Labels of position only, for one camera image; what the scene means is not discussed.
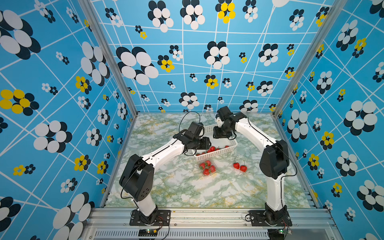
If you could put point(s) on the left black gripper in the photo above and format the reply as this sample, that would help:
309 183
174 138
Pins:
206 143

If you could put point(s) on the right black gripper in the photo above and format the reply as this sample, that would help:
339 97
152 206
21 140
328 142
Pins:
216 134

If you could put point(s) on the white perforated plastic basket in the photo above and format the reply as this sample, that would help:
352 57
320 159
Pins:
222 146

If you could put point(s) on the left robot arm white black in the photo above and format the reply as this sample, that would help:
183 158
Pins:
138 176

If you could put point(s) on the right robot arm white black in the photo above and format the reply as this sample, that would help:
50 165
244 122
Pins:
273 164

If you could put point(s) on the green circuit board left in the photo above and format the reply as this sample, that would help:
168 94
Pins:
150 233

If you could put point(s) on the circuit board right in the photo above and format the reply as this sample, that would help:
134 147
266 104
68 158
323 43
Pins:
279 234

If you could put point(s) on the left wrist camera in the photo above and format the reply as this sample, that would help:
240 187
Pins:
196 130

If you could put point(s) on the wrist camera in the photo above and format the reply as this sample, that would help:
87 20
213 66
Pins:
223 113
196 130

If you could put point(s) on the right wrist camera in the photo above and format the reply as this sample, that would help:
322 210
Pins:
223 113

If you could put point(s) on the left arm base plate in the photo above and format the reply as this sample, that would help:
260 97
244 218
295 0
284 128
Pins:
158 218

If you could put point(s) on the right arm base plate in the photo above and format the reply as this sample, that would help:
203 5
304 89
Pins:
262 218

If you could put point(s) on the aluminium front frame rail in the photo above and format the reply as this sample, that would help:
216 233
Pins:
210 224

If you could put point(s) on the right aluminium corner post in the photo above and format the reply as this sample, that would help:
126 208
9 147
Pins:
323 31

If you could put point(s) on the aluminium corner post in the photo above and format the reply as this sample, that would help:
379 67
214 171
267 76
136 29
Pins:
107 52
323 31

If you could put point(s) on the left aluminium corner post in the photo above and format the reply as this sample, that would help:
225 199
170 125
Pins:
107 52

